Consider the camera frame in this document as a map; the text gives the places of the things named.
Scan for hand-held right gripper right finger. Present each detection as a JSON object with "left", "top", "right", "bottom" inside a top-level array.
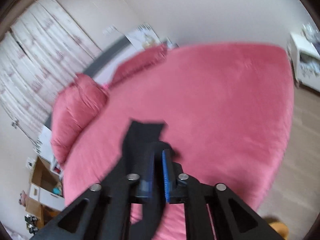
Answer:
[{"left": 162, "top": 149, "right": 285, "bottom": 240}]

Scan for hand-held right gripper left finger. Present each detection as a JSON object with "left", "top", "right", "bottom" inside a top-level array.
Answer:
[{"left": 30, "top": 153, "right": 155, "bottom": 240}]

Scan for black pants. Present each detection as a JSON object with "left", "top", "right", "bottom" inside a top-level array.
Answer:
[{"left": 121, "top": 119, "right": 182, "bottom": 240}]

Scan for pink bed blanket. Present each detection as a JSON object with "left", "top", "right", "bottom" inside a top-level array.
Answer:
[{"left": 51, "top": 44, "right": 294, "bottom": 240}]

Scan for pink pillow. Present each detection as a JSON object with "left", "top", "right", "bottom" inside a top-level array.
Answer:
[
  {"left": 51, "top": 74, "right": 110, "bottom": 166},
  {"left": 110, "top": 44, "right": 168, "bottom": 87}
]

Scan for white storage box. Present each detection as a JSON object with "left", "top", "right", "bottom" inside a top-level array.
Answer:
[{"left": 28, "top": 184, "right": 65, "bottom": 212}]

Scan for brown cardboard box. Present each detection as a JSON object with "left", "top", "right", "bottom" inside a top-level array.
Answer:
[{"left": 30, "top": 156, "right": 63, "bottom": 198}]

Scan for orange rounded object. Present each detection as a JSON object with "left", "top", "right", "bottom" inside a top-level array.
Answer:
[{"left": 265, "top": 216, "right": 290, "bottom": 238}]

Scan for grey bed headboard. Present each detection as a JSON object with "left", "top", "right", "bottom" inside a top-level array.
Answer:
[{"left": 44, "top": 36, "right": 128, "bottom": 130}]

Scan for white patterned curtain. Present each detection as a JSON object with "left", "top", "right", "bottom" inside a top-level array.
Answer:
[{"left": 0, "top": 0, "right": 102, "bottom": 140}]

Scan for white nightstand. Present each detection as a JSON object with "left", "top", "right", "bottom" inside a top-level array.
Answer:
[{"left": 287, "top": 31, "right": 320, "bottom": 92}]

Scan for white printed wall paper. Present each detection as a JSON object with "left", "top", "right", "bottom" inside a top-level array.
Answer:
[{"left": 125, "top": 24, "right": 179, "bottom": 50}]

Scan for white wall socket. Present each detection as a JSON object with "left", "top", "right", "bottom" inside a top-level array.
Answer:
[{"left": 102, "top": 26, "right": 118, "bottom": 36}]

